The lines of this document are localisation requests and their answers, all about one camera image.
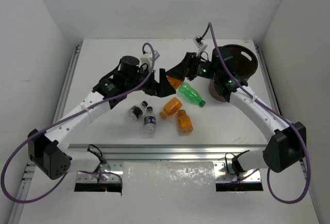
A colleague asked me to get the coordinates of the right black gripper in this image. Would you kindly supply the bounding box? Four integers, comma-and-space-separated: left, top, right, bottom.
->
166, 52, 220, 81

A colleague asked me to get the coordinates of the orange bottle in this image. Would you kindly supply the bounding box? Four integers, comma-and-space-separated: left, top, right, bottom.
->
159, 97, 183, 119
177, 109, 193, 134
167, 76, 184, 90

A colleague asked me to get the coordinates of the clear bottle black label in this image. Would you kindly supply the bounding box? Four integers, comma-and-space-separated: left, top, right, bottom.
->
127, 101, 148, 121

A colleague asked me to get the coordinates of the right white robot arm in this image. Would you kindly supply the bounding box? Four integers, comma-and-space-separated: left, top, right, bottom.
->
166, 44, 306, 176

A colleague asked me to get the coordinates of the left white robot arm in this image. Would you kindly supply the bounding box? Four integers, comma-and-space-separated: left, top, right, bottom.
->
28, 56, 176, 180

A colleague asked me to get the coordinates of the brown plastic bin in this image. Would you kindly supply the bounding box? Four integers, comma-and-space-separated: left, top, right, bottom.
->
208, 44, 258, 102

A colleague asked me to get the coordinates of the green plastic bottle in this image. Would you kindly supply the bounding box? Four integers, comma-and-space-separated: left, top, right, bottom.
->
178, 82, 206, 107

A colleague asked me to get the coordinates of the orange bottle front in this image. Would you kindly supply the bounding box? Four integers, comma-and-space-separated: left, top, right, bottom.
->
177, 109, 193, 134

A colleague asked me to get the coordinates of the clear pepsi water bottle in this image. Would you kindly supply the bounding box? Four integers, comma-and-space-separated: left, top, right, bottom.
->
143, 106, 157, 138

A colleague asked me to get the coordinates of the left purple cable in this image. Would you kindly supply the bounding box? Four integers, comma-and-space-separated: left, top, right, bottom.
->
0, 42, 156, 204

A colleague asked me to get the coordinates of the purple cable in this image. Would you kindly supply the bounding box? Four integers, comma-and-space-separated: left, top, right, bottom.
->
0, 42, 156, 204
201, 22, 312, 204

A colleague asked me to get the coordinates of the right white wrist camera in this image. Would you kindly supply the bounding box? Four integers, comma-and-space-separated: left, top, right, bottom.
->
193, 36, 208, 55

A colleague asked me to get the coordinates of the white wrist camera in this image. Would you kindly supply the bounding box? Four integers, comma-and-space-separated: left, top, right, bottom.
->
140, 51, 160, 68
193, 36, 208, 55

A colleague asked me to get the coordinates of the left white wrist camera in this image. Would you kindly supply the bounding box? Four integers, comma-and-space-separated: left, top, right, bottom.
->
140, 51, 160, 68

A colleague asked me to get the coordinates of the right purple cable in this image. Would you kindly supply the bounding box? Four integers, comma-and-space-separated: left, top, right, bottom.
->
201, 22, 312, 204

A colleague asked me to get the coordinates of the aluminium table frame rail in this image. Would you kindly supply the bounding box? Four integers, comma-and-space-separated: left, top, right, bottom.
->
15, 42, 310, 191

